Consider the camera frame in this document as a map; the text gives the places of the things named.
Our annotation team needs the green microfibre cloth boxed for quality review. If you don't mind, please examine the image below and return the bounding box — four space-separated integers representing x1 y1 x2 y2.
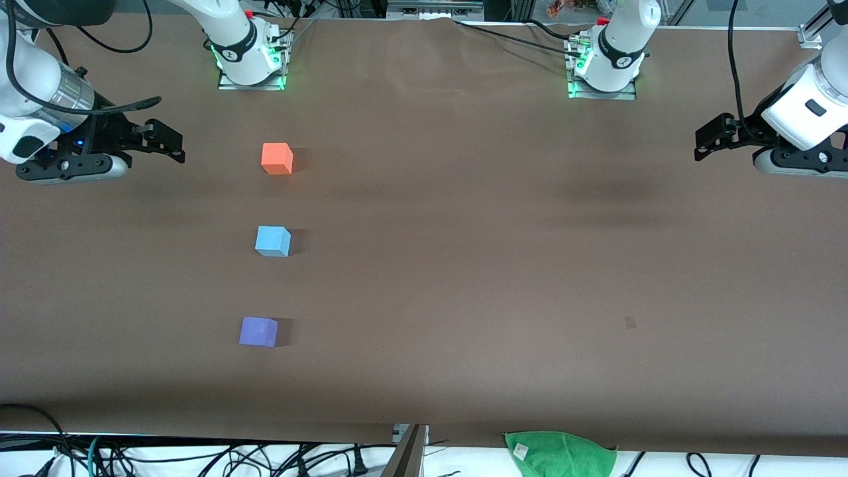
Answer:
503 431 618 477

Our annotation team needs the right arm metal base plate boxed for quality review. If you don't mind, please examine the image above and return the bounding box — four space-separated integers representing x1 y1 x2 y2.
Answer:
217 30 287 91

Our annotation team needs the silver metal device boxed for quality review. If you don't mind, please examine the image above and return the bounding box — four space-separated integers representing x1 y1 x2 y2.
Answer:
388 0 484 21

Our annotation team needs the black cable on table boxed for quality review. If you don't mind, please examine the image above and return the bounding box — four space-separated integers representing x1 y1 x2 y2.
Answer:
454 19 587 54

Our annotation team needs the teal cable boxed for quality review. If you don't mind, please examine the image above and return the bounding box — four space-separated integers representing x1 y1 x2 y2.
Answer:
87 435 107 477

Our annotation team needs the orange foam block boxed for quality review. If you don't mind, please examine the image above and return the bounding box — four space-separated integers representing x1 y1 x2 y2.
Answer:
261 142 294 176

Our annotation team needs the brown table cover sheet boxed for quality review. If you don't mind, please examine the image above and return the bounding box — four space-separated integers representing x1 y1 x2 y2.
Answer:
0 13 848 458

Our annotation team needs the purple foam block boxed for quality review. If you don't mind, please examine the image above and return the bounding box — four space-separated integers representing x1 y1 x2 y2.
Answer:
238 317 279 348

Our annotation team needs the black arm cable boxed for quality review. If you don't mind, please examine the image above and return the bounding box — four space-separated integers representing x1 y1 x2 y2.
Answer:
46 0 154 55
727 0 757 128

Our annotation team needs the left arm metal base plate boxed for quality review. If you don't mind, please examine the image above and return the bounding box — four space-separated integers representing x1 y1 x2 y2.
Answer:
566 36 638 101

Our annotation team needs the black cable tangle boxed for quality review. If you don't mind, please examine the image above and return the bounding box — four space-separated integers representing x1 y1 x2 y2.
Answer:
99 441 398 477

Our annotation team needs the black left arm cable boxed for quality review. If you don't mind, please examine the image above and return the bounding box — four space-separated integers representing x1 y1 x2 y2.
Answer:
727 0 757 128

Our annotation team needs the light blue foam block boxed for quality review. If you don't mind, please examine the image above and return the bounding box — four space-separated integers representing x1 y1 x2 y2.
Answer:
254 225 292 258

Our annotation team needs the aluminium frame corner bracket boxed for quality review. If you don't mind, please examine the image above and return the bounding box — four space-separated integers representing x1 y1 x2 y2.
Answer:
797 7 832 48

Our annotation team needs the black looped floor cable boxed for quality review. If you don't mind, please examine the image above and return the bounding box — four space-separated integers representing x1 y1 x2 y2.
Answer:
0 403 72 477

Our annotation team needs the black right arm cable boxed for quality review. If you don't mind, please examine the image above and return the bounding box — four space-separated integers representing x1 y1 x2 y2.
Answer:
46 0 154 55

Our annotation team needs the aluminium profile bar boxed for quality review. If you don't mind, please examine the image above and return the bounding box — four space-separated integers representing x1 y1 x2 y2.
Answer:
381 424 429 477

